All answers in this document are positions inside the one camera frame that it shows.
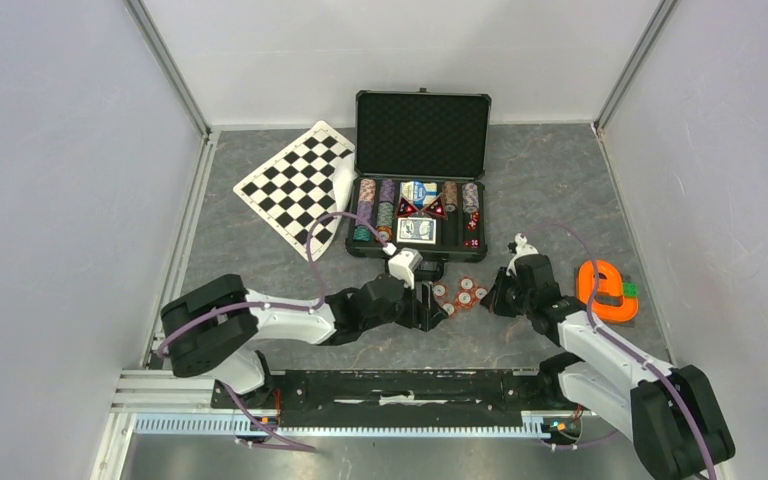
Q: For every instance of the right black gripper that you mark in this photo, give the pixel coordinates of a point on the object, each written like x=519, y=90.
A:
x=493, y=300

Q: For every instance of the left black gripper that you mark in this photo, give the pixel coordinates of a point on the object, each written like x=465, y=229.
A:
x=424, y=314

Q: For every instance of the red five poker chip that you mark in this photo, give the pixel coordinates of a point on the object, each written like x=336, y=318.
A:
x=481, y=293
x=439, y=290
x=467, y=284
x=464, y=300
x=450, y=309

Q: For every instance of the blue backed card deck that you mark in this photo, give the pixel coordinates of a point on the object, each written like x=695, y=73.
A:
x=419, y=230

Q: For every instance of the all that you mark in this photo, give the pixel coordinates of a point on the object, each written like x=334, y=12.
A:
x=406, y=208
x=435, y=209

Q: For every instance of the blue boxed card deck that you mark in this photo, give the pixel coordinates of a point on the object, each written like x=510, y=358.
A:
x=419, y=193

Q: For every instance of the brown poker chip stack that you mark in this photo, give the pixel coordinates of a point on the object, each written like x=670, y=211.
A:
x=450, y=196

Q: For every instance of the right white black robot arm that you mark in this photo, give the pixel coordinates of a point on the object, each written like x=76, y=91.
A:
x=670, y=414

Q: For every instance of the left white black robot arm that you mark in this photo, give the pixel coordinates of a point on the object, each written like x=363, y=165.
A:
x=206, y=331

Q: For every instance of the black poker set case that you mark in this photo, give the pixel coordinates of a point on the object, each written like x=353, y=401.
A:
x=428, y=137

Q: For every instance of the red dice group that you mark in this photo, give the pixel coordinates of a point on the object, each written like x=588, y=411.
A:
x=472, y=231

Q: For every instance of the teal poker chip stack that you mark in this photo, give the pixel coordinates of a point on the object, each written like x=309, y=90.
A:
x=362, y=234

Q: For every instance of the green white chip stack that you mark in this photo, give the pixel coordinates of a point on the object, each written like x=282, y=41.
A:
x=385, y=215

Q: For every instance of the pink grey chip stack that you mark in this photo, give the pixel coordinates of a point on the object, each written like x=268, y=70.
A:
x=470, y=198

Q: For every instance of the purple poker chip stack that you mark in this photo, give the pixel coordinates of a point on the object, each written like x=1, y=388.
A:
x=386, y=192

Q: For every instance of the orange poker chip stack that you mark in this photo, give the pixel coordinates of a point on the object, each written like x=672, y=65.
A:
x=367, y=191

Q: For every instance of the black white checkerboard mat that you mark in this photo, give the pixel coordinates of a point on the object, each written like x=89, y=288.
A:
x=307, y=179

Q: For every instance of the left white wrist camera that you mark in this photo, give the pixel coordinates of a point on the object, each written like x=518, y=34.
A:
x=402, y=263

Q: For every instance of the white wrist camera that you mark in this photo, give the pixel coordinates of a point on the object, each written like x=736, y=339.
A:
x=402, y=263
x=519, y=247

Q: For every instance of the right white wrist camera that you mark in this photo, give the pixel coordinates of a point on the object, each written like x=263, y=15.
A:
x=519, y=247

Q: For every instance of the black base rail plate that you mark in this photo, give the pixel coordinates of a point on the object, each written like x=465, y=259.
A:
x=405, y=398

